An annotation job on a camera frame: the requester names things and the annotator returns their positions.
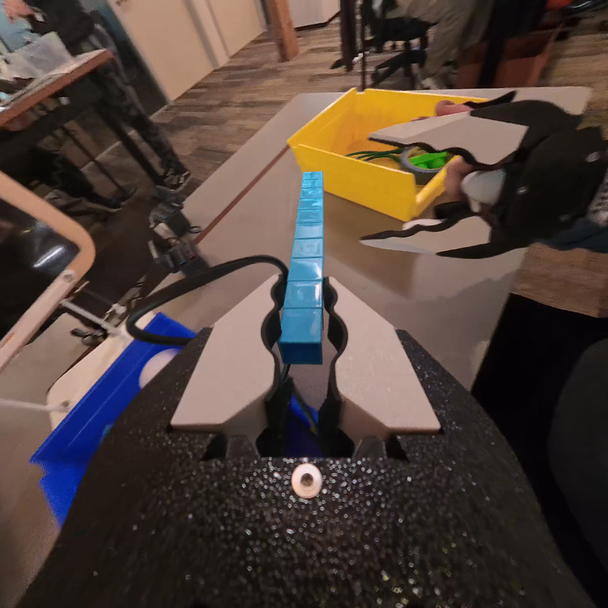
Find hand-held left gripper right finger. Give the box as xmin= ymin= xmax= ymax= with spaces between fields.
xmin=325 ymin=276 xmax=442 ymax=442

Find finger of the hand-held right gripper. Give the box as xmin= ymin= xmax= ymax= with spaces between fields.
xmin=368 ymin=113 xmax=531 ymax=166
xmin=359 ymin=216 xmax=494 ymax=255

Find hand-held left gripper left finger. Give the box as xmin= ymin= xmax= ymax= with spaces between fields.
xmin=170 ymin=274 xmax=288 ymax=440

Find yellow plastic bin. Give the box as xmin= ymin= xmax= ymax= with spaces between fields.
xmin=287 ymin=87 xmax=495 ymax=222

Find blue linked cubes stick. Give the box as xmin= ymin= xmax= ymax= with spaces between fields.
xmin=278 ymin=171 xmax=332 ymax=365

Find black cable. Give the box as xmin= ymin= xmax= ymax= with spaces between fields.
xmin=126 ymin=255 xmax=291 ymax=346

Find blue plastic bin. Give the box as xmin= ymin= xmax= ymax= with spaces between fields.
xmin=29 ymin=311 xmax=320 ymax=528

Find person's right forearm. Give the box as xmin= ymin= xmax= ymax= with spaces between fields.
xmin=541 ymin=216 xmax=608 ymax=255

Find person's right hand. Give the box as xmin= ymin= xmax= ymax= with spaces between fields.
xmin=443 ymin=158 xmax=472 ymax=205

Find grey tape roll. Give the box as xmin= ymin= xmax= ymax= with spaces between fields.
xmin=399 ymin=145 xmax=452 ymax=185

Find green zip ties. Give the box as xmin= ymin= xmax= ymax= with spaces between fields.
xmin=346 ymin=146 xmax=405 ymax=166

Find brown cardboard box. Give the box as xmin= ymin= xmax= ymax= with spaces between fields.
xmin=458 ymin=26 xmax=563 ymax=90

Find black office chair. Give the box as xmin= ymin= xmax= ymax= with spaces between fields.
xmin=358 ymin=14 xmax=440 ymax=91

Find black battery charger case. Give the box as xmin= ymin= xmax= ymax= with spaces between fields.
xmin=147 ymin=199 xmax=202 ymax=274

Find white double door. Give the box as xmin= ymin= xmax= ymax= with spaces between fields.
xmin=107 ymin=0 xmax=267 ymax=101

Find wooden topped side table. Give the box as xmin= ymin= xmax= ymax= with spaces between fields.
xmin=0 ymin=47 xmax=117 ymax=131

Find wooden post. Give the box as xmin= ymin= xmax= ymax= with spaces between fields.
xmin=263 ymin=0 xmax=300 ymax=62

